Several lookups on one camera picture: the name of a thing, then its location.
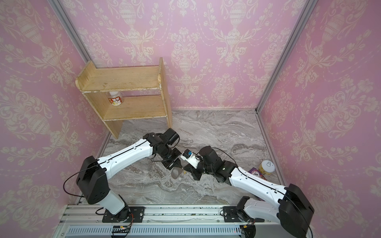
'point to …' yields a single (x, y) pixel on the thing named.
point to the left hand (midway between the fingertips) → (185, 166)
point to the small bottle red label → (115, 97)
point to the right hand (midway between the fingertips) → (186, 167)
